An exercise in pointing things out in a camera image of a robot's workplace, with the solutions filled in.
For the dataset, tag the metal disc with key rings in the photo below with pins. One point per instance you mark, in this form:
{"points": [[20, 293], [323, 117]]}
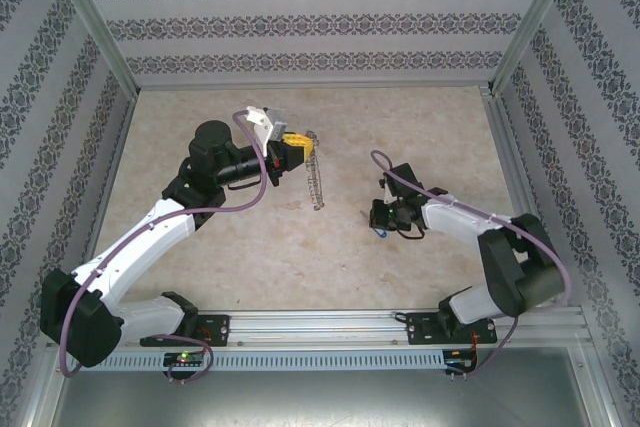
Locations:
{"points": [[315, 177]]}

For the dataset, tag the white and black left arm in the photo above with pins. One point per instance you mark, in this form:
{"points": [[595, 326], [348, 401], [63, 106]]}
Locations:
{"points": [[140, 247]]}

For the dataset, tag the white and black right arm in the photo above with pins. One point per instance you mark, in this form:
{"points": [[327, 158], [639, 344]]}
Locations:
{"points": [[450, 219]]}

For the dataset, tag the small blue loop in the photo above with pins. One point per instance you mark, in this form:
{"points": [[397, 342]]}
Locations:
{"points": [[381, 233]]}

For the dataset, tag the small circuit board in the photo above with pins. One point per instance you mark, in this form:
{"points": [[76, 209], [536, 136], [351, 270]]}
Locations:
{"points": [[462, 359], [186, 358]]}

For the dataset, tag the grey metal panel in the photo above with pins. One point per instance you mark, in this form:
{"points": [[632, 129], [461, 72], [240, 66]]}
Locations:
{"points": [[310, 402]]}

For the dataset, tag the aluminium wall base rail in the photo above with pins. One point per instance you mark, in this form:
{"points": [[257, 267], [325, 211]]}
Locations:
{"points": [[310, 83]]}

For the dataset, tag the aluminium side rail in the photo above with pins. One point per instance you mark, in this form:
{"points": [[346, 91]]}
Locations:
{"points": [[507, 147]]}

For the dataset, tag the long aluminium mounting rail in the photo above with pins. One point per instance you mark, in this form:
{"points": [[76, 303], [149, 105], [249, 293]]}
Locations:
{"points": [[310, 329]]}

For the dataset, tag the aluminium frame post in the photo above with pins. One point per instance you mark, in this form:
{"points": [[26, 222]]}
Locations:
{"points": [[95, 22], [535, 22]]}

